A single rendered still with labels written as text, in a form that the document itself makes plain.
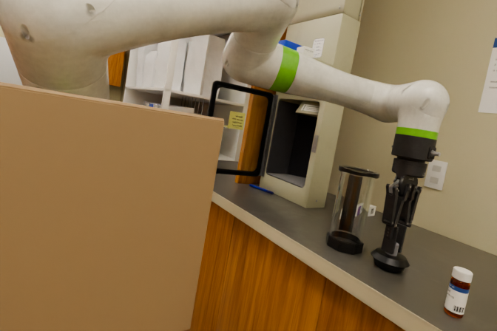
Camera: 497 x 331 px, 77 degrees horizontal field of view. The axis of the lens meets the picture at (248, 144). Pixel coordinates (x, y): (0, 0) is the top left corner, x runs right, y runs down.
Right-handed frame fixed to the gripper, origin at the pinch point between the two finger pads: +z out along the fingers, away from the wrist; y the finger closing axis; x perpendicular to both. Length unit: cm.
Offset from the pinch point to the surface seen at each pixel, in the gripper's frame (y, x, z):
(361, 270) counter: -9.8, 0.9, 7.7
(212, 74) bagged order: 35, 182, -53
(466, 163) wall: 58, 9, -21
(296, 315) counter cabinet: -11.8, 16.1, 28.4
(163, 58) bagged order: -4, 188, -57
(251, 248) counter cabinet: -11.8, 40.9, 20.0
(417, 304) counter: -10.2, -12.7, 7.7
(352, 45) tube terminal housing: 24, 44, -60
